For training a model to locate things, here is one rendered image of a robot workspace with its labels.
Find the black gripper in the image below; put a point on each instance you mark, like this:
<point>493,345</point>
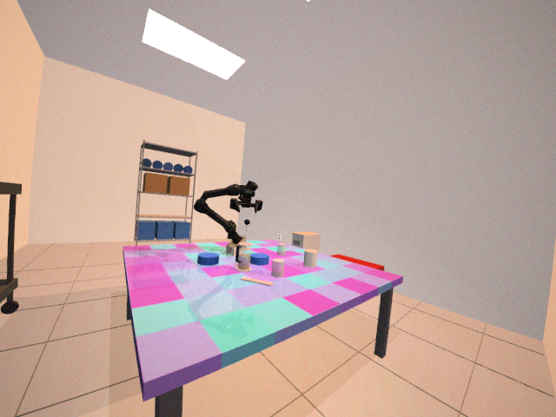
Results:
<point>245,203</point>

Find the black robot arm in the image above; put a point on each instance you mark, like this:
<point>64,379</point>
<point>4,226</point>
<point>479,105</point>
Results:
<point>246,191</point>

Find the peach flat bar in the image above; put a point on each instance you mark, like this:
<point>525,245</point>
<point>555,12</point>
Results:
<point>257,281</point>

